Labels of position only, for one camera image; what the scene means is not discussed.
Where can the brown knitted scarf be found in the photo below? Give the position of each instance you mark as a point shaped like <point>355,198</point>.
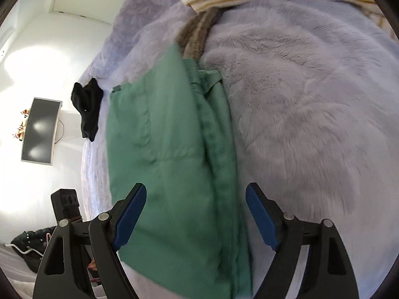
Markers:
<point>193,36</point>

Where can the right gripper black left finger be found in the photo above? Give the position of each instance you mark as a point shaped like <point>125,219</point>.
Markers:
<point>63,272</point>

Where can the dark clothes pile on floor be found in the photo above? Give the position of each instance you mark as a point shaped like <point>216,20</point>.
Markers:
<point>31,246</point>

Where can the red flower decoration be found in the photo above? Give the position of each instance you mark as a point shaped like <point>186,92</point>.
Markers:
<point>19,135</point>

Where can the lavender plush bed blanket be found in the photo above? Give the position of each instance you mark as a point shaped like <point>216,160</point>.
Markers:
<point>313,91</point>

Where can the green trousers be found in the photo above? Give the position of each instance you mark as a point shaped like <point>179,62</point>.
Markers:
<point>171,131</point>

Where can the black folded garment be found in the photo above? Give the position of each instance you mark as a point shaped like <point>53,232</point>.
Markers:
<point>87,101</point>

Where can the wall-mounted dark television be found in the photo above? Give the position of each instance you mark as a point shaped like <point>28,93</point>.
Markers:
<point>41,127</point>

